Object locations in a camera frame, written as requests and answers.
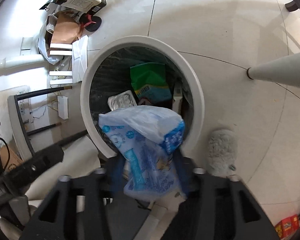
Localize blue white plastic bag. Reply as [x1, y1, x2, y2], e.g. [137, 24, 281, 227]
[98, 106, 185, 202]

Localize white round trash bin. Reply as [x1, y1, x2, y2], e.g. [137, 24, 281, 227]
[80, 36, 205, 158]

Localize grey fluffy slipper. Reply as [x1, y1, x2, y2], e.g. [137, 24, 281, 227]
[206, 129, 237, 177]

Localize red snack box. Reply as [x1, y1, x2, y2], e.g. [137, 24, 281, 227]
[274, 215, 300, 239]

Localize white power adapter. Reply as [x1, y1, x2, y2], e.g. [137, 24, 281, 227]
[57, 96, 69, 120]

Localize grey table leg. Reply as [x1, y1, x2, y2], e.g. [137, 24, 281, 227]
[247, 53, 300, 88]

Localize brown paper bag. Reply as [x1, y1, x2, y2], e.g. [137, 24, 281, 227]
[45, 12, 83, 44]

